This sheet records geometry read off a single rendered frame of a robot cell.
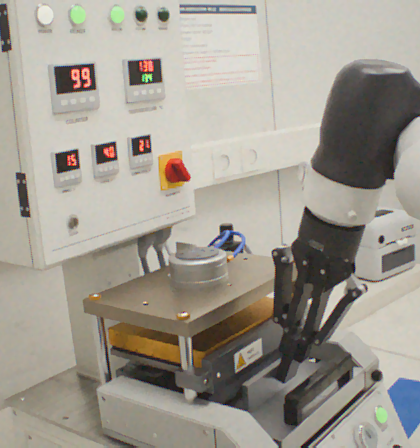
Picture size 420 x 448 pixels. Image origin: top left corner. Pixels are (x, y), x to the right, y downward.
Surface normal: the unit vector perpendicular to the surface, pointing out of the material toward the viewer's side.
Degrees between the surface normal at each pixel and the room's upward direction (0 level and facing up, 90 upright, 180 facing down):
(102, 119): 90
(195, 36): 90
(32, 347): 90
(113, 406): 90
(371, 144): 104
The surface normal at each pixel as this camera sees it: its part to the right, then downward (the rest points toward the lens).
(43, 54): 0.79, 0.07
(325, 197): -0.62, 0.25
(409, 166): -0.87, 0.03
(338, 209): -0.25, 0.38
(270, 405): -0.08, -0.97
